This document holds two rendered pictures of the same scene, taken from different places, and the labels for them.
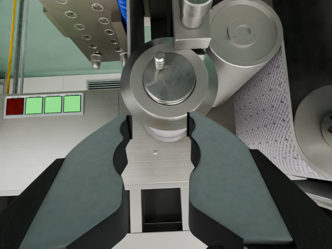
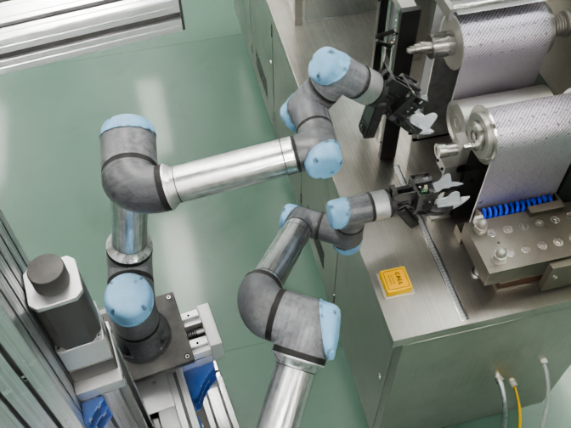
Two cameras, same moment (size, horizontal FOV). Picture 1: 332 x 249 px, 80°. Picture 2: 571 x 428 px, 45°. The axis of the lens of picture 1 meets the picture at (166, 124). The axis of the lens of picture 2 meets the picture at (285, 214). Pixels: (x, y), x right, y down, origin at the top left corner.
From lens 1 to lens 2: 1.58 m
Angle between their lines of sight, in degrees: 75
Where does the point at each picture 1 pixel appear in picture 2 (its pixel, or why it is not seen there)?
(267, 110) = (481, 71)
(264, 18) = (450, 119)
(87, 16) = (538, 233)
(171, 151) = not seen: outside the picture
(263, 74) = (476, 91)
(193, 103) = (475, 115)
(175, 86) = (473, 130)
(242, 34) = (457, 121)
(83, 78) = not seen: outside the picture
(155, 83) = (477, 139)
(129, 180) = not seen: outside the picture
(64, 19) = (551, 251)
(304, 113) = (456, 64)
